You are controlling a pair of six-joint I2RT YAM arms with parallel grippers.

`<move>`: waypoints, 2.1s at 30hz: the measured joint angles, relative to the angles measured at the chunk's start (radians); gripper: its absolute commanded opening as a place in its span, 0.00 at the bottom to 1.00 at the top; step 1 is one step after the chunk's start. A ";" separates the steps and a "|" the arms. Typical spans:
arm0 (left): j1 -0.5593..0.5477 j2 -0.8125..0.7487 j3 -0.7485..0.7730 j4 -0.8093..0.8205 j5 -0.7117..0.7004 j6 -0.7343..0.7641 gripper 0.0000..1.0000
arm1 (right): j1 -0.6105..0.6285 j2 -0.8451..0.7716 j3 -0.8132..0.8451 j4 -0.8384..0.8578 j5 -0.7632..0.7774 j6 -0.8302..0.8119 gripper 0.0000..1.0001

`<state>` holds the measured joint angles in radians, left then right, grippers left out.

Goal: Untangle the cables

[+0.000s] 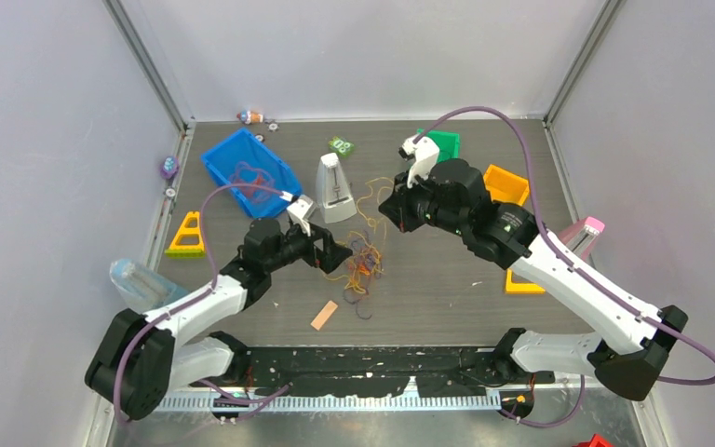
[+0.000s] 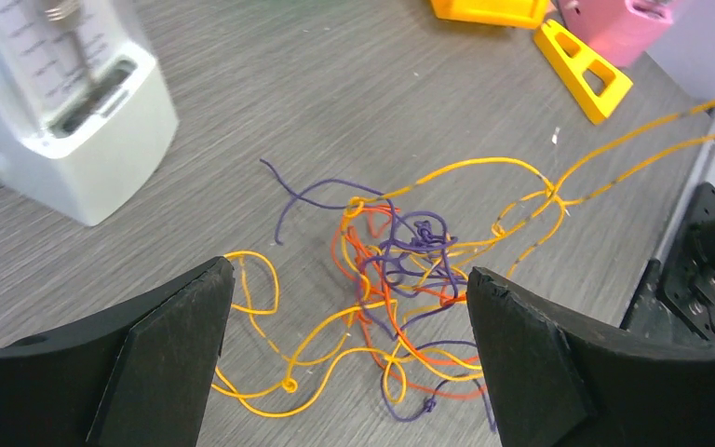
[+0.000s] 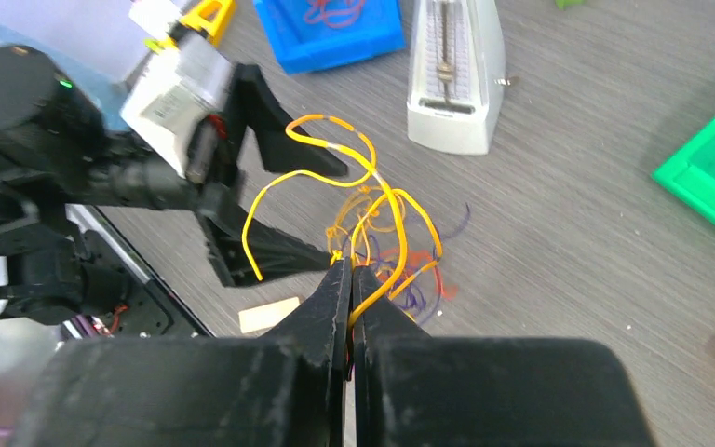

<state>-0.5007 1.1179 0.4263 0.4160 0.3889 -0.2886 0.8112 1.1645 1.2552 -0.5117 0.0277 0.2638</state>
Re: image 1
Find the blue plastic bin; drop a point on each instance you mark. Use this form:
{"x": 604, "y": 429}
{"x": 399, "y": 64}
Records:
{"x": 245, "y": 161}

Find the small figurine toy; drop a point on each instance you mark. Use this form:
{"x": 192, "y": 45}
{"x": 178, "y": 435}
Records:
{"x": 249, "y": 117}

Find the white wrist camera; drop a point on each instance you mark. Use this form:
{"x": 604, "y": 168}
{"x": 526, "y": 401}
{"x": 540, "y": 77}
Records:
{"x": 300, "y": 210}
{"x": 423, "y": 154}

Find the green number tile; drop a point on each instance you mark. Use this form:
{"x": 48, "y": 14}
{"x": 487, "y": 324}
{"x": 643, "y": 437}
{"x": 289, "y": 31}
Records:
{"x": 341, "y": 147}

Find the purple small toy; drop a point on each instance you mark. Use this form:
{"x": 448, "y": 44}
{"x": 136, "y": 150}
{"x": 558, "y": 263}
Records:
{"x": 169, "y": 168}

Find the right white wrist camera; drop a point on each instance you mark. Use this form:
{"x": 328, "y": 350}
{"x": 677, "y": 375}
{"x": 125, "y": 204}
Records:
{"x": 423, "y": 154}

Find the tan wooden stick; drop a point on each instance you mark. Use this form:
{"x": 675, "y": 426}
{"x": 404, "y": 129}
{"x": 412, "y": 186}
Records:
{"x": 324, "y": 314}

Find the blue transparent metronome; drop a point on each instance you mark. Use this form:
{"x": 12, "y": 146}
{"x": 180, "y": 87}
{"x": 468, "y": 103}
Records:
{"x": 142, "y": 288}

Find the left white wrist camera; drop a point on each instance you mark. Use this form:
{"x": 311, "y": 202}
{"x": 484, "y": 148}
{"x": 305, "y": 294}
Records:
{"x": 300, "y": 210}

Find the orange plastic bin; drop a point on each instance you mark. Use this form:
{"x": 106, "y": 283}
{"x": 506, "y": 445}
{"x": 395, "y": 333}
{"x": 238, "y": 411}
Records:
{"x": 506, "y": 186}

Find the left yellow triangle block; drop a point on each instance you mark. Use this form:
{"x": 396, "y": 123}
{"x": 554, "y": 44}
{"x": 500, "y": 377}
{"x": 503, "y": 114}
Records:
{"x": 187, "y": 241}

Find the pink metronome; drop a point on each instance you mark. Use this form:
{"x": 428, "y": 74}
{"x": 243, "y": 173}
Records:
{"x": 581, "y": 237}

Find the green plastic bin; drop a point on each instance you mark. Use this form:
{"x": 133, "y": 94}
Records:
{"x": 448, "y": 143}

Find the red object at corner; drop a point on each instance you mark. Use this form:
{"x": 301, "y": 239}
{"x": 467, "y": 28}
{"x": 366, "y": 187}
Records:
{"x": 595, "y": 441}

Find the white metronome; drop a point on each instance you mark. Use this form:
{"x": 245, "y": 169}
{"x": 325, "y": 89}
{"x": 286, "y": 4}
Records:
{"x": 333, "y": 193}

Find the right yellow triangle block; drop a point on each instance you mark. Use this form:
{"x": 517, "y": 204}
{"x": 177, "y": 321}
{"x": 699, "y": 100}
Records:
{"x": 520, "y": 287}

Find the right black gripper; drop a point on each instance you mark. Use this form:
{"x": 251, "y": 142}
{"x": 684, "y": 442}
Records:
{"x": 397, "y": 208}

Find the yellow triangle block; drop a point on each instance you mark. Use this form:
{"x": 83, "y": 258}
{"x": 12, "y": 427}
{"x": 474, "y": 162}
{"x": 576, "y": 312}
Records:
{"x": 187, "y": 241}
{"x": 520, "y": 287}

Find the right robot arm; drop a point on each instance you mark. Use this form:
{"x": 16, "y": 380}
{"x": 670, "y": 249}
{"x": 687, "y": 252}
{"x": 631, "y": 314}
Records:
{"x": 629, "y": 342}

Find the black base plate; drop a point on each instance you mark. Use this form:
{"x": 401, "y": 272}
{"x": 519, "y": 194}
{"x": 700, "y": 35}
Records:
{"x": 371, "y": 371}

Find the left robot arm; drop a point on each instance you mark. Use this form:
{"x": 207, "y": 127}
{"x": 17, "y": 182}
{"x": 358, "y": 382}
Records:
{"x": 142, "y": 357}

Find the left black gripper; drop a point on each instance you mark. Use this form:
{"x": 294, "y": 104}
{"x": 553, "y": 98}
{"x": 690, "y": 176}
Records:
{"x": 331, "y": 254}

